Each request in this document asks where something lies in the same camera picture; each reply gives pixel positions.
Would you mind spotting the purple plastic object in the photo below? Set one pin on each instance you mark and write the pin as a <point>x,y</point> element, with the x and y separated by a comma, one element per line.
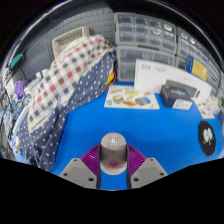
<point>19,89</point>

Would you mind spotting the yellow card with blue border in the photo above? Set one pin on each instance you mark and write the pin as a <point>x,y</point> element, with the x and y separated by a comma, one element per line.
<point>200,69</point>

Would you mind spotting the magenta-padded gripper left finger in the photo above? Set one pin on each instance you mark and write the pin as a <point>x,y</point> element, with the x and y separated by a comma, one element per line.
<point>75,170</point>

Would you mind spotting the colourful sticker sheet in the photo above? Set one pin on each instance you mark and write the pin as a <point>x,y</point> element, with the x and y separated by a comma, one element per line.
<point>131,98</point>
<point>206,110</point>

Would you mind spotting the white keyboard box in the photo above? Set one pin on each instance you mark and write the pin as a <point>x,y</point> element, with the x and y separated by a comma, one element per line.
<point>150,76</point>

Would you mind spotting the navy white-dotted cloth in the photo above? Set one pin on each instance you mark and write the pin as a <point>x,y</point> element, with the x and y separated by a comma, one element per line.
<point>46,143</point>

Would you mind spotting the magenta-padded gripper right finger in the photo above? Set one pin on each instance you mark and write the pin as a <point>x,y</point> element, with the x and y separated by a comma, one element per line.
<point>150,170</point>

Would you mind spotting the white woven basket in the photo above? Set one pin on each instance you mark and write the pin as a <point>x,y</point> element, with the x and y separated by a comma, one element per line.
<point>68,40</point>

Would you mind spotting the small black box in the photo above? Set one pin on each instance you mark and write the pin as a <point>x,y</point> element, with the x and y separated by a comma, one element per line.
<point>178,91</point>

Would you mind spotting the white blue tissue box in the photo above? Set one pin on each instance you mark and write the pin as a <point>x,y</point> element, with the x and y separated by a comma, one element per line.
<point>215,101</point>

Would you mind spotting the red blue checkered cloth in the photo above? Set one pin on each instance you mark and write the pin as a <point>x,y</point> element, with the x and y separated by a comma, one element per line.
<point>63,80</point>

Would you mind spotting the pink computer mouse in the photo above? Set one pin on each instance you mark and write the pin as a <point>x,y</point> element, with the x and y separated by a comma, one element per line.
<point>113,153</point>

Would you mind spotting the black flower-shaped mouse pad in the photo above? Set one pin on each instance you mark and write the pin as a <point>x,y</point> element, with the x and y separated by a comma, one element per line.
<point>206,148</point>

